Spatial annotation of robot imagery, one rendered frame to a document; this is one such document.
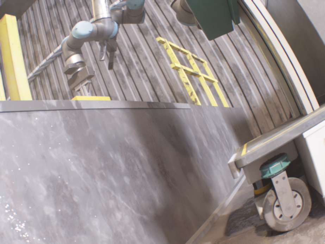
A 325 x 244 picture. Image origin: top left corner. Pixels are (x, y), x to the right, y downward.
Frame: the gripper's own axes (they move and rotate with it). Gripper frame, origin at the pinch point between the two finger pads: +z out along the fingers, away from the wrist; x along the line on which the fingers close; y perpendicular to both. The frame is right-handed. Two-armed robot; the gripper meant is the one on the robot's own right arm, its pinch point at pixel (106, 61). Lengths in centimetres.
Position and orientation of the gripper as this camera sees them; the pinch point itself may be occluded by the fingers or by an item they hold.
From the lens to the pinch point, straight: 150.0
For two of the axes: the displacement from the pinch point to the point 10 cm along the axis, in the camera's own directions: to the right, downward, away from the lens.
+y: 9.8, -0.3, -1.9
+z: -0.1, 9.8, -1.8
